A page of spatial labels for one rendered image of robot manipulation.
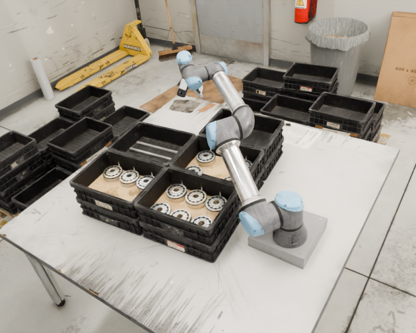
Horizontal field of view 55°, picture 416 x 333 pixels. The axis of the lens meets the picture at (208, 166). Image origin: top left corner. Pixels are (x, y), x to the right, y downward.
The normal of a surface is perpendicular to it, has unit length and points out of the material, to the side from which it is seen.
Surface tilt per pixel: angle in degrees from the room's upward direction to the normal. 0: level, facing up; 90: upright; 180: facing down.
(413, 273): 0
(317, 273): 0
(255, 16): 90
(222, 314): 0
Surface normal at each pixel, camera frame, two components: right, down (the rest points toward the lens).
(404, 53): -0.55, 0.39
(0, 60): 0.83, 0.29
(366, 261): -0.09, -0.78
